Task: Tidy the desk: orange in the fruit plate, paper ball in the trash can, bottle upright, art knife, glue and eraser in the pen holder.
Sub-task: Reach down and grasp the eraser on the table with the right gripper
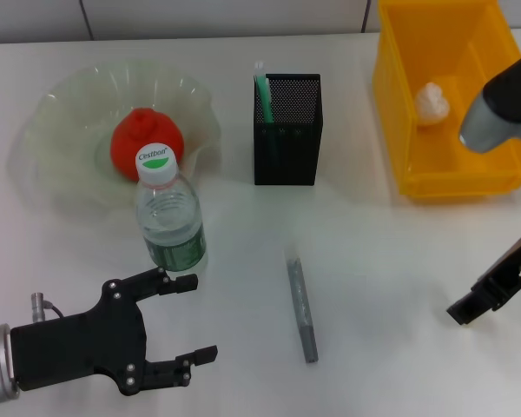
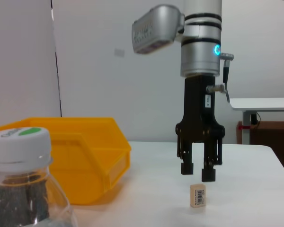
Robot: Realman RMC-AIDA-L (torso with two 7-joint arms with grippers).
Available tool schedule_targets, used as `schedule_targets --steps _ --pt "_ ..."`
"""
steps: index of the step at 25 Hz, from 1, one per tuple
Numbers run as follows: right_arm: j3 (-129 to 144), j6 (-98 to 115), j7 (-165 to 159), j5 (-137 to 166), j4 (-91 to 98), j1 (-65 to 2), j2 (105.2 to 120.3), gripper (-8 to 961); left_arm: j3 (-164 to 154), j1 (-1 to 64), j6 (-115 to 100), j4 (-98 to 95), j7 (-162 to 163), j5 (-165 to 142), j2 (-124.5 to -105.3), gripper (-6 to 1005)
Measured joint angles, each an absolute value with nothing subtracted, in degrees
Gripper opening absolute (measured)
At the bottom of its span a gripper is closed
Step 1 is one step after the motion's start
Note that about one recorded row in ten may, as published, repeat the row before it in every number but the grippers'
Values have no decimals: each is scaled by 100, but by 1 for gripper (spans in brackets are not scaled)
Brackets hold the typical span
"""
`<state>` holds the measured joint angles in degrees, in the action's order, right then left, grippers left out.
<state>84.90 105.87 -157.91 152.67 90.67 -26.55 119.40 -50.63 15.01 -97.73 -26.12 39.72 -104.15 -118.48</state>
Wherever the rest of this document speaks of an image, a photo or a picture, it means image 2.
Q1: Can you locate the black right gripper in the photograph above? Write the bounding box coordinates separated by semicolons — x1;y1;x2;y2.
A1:
176;75;226;183

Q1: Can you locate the beige eraser with barcode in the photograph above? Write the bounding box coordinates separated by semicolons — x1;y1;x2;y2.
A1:
189;183;207;209

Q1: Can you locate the clear green label water bottle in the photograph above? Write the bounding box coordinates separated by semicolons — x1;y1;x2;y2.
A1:
0;126;79;227

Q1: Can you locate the white background desk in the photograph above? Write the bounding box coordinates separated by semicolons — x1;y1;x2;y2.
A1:
229;97;284;145

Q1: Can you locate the brown wooden cabinet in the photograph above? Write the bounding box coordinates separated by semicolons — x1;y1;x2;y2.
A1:
236;121;284;183

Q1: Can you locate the yellow plastic storage bin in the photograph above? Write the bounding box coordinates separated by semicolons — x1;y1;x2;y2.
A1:
0;117;132;205

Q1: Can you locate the right gripper cable with connector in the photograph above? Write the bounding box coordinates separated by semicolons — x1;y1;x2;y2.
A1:
205;53;235;104

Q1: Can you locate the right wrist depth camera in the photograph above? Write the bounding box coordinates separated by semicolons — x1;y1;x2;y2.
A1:
132;5;186;55

